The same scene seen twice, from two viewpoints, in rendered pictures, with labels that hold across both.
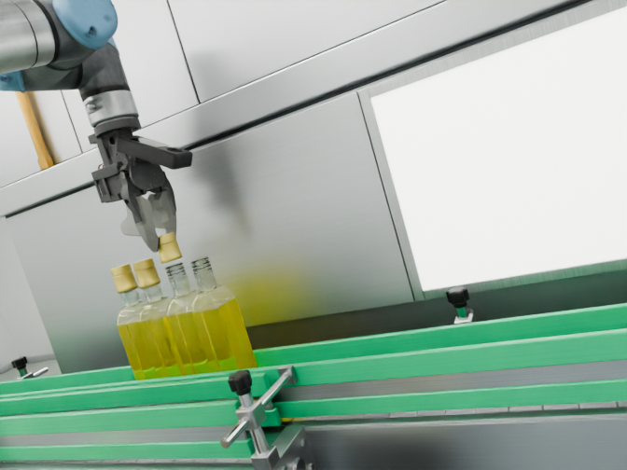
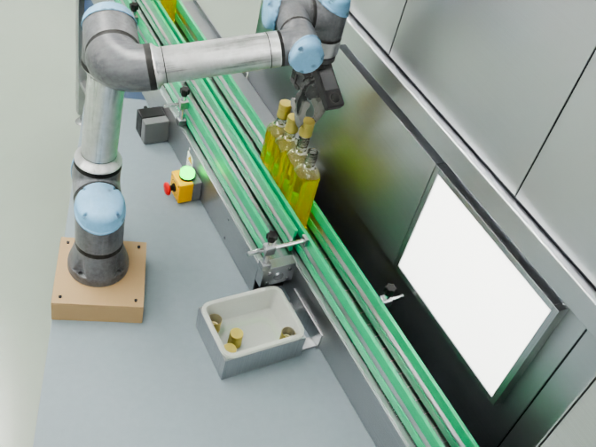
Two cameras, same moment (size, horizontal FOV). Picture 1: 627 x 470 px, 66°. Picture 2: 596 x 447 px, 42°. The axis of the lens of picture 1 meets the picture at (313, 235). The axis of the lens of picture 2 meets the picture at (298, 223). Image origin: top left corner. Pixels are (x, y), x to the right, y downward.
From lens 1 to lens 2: 1.39 m
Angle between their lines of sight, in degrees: 44
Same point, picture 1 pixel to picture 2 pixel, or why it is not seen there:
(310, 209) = (387, 176)
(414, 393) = (334, 301)
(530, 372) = (364, 343)
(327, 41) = (452, 120)
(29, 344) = not seen: outside the picture
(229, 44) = (419, 51)
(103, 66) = (327, 29)
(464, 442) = (332, 333)
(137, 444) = (234, 198)
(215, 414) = (262, 230)
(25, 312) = not seen: outside the picture
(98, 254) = not seen: hidden behind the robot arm
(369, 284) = (383, 235)
